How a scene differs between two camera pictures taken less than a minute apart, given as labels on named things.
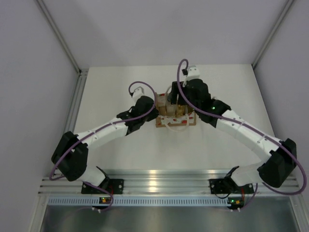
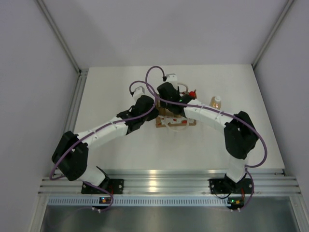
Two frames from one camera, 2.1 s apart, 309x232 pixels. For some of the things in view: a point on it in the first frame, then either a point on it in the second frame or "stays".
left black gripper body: x=153 y=115 stays
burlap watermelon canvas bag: x=176 y=117 stays
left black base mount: x=113 y=186 stays
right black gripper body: x=176 y=92 → x=168 y=106
